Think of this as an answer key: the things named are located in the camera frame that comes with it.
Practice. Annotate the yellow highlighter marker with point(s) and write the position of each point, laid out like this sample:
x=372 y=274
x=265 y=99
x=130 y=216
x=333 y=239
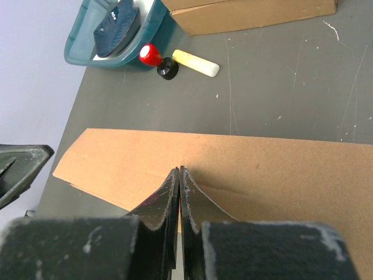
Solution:
x=198 y=64

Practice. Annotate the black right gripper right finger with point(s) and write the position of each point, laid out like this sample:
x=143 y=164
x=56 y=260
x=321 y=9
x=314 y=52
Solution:
x=216 y=245

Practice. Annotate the white paper sheet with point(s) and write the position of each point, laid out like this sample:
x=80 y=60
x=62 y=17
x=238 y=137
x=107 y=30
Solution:
x=149 y=21

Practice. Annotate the upper folded cardboard box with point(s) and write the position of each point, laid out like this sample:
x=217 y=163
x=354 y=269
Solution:
x=183 y=4

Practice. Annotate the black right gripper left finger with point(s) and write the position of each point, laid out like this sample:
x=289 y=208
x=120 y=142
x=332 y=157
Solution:
x=138 y=245

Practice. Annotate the folded cardboard box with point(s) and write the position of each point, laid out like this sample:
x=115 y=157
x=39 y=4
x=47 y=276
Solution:
x=231 y=16
x=183 y=4

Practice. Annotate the brown cardboard box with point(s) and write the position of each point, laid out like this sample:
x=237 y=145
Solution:
x=252 y=178

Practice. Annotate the lower folded cardboard box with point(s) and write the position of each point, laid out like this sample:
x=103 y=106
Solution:
x=231 y=16

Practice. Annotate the dark blue shoe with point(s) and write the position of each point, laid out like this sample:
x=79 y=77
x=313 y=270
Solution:
x=118 y=28

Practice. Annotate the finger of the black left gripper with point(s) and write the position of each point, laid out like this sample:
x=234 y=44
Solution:
x=20 y=165

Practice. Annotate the teal plastic bin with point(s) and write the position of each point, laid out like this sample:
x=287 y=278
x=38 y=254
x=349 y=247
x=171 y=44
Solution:
x=79 y=47

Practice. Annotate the red black stamp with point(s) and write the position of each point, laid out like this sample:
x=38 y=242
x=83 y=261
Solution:
x=166 y=67

